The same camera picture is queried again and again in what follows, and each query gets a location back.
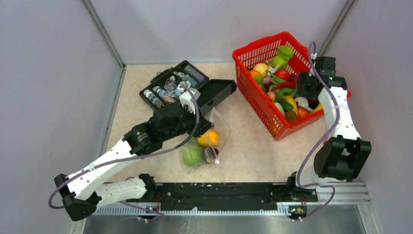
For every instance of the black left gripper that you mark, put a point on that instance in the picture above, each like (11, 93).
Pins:
(204, 124)

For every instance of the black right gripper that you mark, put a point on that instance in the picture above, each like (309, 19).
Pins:
(304, 77)

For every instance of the green cabbage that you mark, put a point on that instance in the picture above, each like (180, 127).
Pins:
(193, 155)

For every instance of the clear zip top bag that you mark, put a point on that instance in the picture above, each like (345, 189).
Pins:
(222, 127)

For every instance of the yellow bell pepper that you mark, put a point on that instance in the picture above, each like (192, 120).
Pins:
(210, 137)

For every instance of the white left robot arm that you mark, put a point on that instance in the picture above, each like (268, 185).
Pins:
(87, 190)

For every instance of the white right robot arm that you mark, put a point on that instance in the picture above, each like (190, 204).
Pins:
(341, 152)

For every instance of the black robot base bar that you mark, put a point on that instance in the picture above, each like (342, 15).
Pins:
(225, 196)

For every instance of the white garlic bulb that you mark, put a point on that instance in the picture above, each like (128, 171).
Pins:
(303, 103)

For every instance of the red chili pepper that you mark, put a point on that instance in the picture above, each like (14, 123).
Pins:
(289, 84)

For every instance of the yellow banana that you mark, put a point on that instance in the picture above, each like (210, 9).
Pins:
(318, 108)

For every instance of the black poker chip case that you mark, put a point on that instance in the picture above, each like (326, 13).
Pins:
(166, 87)

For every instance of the light green pepper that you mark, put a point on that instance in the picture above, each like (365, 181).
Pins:
(281, 59)

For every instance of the yellow lemon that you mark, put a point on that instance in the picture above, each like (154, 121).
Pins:
(262, 68)

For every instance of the orange mango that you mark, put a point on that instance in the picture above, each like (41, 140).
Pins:
(256, 75)

